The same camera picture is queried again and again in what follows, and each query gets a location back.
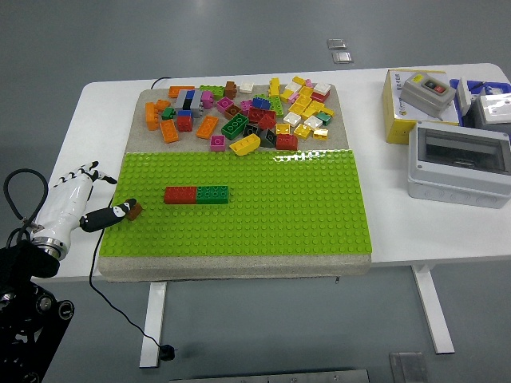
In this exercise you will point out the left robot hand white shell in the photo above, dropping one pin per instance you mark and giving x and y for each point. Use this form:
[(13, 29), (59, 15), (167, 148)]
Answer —
[(64, 203)]

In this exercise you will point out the brown square toy brick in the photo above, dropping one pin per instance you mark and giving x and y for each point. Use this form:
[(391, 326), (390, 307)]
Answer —
[(135, 211), (232, 111)]

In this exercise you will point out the red long toy brick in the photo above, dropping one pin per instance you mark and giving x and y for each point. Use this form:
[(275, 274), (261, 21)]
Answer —
[(180, 194), (255, 113)]

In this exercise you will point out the blue and red brick stack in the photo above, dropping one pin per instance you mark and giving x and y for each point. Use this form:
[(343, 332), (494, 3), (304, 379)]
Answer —
[(184, 121)]

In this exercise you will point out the magenta square toy brick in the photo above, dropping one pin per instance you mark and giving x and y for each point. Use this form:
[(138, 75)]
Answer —
[(246, 105), (217, 143), (207, 99), (224, 104)]

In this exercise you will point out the green studded baseplate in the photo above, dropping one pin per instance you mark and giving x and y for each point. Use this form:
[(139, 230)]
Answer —
[(279, 207)]

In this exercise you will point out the red square toy brick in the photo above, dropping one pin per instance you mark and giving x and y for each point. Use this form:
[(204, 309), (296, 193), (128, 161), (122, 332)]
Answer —
[(266, 121)]

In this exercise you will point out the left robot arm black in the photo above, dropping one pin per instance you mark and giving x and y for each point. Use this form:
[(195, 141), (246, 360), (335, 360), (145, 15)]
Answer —
[(24, 259)]

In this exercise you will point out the orange long toy brick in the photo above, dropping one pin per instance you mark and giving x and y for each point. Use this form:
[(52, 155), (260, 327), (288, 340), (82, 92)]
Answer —
[(177, 91), (207, 127), (151, 116), (169, 131)]

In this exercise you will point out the small dark green toy brick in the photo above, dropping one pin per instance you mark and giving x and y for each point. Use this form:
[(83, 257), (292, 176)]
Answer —
[(324, 119), (168, 113)]

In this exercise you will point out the orange short toy brick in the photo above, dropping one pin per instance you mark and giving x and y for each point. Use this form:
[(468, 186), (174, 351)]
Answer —
[(162, 105)]

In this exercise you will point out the dark green long toy brick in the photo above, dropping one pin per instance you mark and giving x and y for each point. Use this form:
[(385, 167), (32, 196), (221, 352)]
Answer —
[(212, 194), (234, 125)]

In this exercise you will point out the lime green long toy brick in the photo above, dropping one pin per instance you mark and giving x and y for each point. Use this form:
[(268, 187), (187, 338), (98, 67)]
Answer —
[(215, 91)]

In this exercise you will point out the yellow curved toy brick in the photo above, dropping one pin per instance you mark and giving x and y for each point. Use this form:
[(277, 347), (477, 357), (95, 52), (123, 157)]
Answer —
[(244, 144)]

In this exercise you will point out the black square toy brick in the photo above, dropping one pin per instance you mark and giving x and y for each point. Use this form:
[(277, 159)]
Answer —
[(251, 130)]

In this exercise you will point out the brown tall toy brick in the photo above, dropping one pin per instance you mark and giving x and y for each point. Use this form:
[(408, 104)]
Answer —
[(230, 89)]

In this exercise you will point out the dark grey sloped toy brick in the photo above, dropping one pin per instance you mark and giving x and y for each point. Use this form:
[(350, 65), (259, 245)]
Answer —
[(268, 137)]

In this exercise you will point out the white toy brick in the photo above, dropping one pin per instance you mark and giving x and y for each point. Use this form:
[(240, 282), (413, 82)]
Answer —
[(322, 88), (292, 86), (312, 121), (246, 87), (292, 118)]

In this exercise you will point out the blue toy brick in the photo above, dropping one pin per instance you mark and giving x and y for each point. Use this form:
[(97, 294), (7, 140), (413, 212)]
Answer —
[(261, 103)]

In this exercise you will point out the yellow tall toy brick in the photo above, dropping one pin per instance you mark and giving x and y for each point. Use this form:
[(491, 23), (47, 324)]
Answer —
[(274, 87)]

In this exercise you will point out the small pink toy brick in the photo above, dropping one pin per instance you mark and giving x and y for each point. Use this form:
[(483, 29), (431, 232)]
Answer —
[(294, 97), (308, 83)]

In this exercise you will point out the clear yellow toy brick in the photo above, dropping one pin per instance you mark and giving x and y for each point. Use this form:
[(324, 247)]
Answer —
[(320, 133)]

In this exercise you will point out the white table leg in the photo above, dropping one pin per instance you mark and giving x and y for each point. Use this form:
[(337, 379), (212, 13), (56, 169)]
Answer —
[(153, 323), (433, 307)]

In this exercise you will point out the grey blue black brick stack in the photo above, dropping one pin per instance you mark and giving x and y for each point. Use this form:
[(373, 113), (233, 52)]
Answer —
[(187, 99)]

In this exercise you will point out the grey-brown foam mat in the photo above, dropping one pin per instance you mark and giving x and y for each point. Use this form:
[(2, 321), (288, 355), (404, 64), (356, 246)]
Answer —
[(239, 267)]

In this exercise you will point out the small metal floor plate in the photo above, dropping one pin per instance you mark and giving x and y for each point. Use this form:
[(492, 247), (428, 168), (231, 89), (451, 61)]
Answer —
[(336, 43), (342, 57)]

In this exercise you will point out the yellow cardboard box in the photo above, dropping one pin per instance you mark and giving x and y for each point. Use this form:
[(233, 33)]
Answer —
[(395, 127)]

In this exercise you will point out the blue plastic bin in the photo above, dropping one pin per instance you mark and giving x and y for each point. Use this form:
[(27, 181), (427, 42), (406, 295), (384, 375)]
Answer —
[(477, 84)]

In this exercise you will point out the grey box white lid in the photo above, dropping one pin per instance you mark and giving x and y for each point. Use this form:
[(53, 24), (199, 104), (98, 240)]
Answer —
[(495, 111)]

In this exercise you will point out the grey push-button switch box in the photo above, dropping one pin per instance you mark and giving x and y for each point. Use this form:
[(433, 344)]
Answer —
[(427, 93)]

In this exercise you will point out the large grey enclosure box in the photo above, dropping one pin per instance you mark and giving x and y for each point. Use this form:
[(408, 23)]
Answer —
[(459, 167)]

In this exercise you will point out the white switch panel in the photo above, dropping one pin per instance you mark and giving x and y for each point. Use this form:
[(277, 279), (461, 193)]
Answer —
[(463, 95)]

